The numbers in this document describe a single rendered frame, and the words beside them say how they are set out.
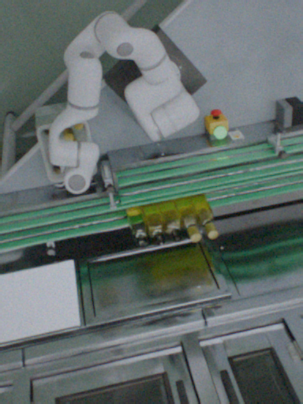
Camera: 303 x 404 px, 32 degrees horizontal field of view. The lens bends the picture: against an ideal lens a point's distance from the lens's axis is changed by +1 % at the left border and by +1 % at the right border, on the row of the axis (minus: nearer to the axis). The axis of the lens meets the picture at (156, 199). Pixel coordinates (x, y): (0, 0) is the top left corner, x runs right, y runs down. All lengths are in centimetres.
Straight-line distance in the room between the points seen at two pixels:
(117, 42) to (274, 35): 76
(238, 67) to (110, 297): 91
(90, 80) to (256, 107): 83
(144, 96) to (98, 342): 73
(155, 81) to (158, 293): 69
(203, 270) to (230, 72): 70
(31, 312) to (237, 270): 70
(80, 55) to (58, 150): 28
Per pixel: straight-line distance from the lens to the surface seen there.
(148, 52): 140
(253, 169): 196
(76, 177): 154
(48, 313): 177
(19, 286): 190
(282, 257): 191
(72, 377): 164
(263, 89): 202
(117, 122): 193
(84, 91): 141
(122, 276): 182
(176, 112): 153
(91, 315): 171
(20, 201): 197
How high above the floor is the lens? 248
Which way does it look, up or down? 54 degrees down
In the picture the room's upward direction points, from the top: 160 degrees clockwise
